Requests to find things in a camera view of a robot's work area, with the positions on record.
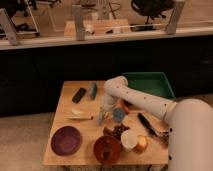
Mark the black handled knife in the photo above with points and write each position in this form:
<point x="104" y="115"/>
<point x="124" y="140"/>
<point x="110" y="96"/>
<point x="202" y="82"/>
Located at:
<point x="162" y="135"/>

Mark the black remote control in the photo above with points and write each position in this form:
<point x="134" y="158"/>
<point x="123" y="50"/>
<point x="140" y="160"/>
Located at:
<point x="78" y="95"/>

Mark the teal sponge block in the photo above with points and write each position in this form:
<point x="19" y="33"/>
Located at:
<point x="93" y="90"/>

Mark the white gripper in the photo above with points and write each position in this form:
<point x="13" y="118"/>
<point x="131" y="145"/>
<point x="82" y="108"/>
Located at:
<point x="108" y="104"/>

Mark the wooden background table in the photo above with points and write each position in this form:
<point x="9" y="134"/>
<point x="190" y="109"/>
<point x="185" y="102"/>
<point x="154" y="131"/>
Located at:
<point x="99" y="27"/>

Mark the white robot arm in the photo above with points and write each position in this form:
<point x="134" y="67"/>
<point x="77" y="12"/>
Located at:
<point x="190" y="146"/>

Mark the black office chair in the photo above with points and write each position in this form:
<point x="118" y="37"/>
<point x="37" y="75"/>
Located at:
<point x="152" y="8"/>

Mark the red orange carrot toy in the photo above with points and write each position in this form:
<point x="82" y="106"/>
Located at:
<point x="125" y="107"/>

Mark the blue cup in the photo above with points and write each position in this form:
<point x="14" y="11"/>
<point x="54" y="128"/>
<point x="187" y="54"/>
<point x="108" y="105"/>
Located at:
<point x="118" y="114"/>

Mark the white towel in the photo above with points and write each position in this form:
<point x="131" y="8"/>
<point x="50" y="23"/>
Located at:
<point x="77" y="112"/>

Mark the white cup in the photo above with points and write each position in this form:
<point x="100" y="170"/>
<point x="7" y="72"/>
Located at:
<point x="129" y="140"/>

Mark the brown bowl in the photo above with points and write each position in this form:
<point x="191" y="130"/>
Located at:
<point x="107" y="150"/>

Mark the green plastic tray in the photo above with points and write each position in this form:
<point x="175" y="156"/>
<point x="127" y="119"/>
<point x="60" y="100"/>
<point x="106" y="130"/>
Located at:
<point x="155" y="83"/>

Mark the dark grape bunch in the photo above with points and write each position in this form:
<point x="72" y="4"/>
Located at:
<point x="116" y="132"/>

